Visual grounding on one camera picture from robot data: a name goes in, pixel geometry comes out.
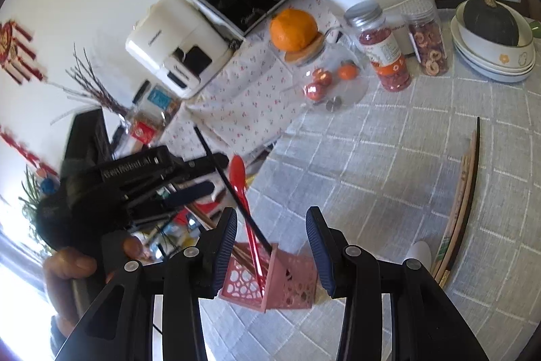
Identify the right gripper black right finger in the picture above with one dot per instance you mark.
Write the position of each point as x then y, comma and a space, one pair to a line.
351, 273

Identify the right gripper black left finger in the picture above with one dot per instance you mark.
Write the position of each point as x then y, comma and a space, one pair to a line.
195, 273

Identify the pink plastic utensil basket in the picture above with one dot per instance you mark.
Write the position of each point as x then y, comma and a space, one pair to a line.
290, 282

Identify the black chopstick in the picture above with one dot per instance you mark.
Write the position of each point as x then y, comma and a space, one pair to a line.
259, 235

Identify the red plastic spoon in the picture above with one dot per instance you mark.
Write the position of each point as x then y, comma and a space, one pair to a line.
237, 178

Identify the packaged bamboo chopsticks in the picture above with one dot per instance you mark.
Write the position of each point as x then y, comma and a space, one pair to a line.
455, 210

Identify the green potted plant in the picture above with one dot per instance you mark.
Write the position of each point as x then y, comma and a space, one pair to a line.
36, 187

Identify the dried branches in jar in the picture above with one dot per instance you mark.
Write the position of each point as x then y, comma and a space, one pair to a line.
88, 88

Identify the grey grid tablecloth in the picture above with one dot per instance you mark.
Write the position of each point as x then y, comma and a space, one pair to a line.
385, 174

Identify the glass jar blue label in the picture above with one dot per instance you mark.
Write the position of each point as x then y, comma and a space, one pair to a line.
163, 99

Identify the dark brown chopstick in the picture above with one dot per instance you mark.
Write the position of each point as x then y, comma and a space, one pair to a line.
463, 218

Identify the cherry print white cloth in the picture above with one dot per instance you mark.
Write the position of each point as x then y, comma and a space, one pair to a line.
253, 101

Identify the white air fryer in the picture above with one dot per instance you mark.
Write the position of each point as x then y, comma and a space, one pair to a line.
176, 44

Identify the red Chinese knot decoration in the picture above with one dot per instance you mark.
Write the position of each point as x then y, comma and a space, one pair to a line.
18, 58

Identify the jar of red goji berries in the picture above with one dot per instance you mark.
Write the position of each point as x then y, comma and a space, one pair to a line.
376, 40

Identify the large orange pomelo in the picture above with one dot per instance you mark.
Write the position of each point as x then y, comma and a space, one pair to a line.
292, 30

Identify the stacked white ceramic bowls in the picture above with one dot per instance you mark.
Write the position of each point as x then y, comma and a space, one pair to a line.
504, 64

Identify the jar of dried fruit rings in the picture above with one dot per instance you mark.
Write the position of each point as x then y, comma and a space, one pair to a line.
427, 38

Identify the dark green squash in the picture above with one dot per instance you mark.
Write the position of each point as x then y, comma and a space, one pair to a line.
491, 21

